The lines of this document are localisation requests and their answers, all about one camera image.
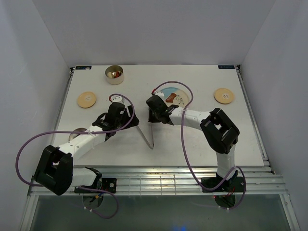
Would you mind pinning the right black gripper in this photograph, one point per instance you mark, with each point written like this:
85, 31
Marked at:
151, 119

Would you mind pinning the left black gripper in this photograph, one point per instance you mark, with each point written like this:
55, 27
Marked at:
134, 121

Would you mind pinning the meat piece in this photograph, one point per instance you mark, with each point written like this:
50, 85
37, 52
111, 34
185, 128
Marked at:
171, 97

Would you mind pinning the steel tongs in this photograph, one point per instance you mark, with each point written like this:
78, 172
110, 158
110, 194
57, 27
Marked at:
150, 143

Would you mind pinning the ceramic food plate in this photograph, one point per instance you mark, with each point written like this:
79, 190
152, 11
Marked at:
181, 100

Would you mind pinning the steel lunch bowl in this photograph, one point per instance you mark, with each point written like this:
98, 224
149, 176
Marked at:
76, 133
115, 81

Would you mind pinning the rice ball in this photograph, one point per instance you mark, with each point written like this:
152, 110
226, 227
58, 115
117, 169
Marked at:
110, 75

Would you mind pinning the wooden lid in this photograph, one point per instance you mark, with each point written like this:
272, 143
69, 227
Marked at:
86, 99
224, 96

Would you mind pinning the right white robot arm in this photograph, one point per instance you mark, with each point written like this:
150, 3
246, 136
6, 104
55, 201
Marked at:
220, 133

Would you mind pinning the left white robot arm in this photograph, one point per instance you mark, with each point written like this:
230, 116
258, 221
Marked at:
56, 171

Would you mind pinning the left blue label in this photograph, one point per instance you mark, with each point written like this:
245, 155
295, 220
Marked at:
83, 67

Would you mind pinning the blue label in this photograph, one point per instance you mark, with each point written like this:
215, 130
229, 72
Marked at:
226, 67
83, 67

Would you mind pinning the right blue label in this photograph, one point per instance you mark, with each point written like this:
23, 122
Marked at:
226, 67

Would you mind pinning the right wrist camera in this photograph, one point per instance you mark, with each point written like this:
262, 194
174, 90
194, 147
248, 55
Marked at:
157, 93

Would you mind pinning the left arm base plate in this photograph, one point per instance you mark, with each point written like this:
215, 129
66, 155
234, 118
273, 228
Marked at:
106, 184

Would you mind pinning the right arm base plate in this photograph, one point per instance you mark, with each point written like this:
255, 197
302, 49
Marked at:
233, 185

